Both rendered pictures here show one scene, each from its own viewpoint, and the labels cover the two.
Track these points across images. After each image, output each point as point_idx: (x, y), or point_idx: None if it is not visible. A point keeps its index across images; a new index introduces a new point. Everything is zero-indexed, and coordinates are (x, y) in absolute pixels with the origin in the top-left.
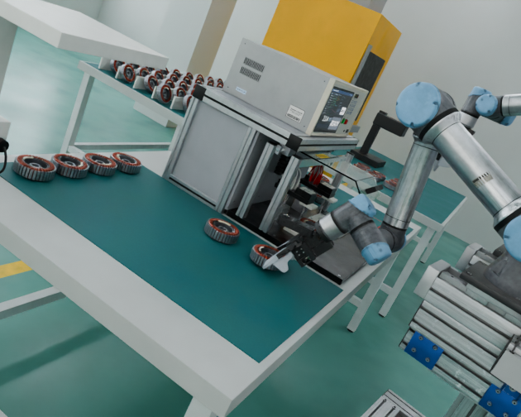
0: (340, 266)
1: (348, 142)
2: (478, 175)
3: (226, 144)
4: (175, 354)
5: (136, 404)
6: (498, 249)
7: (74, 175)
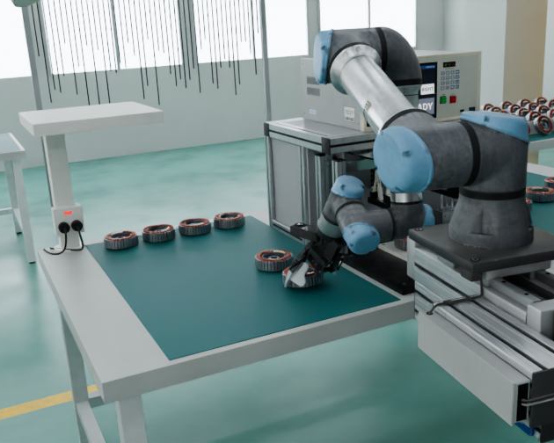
0: None
1: None
2: (363, 108)
3: (294, 171)
4: (90, 353)
5: None
6: None
7: (156, 239)
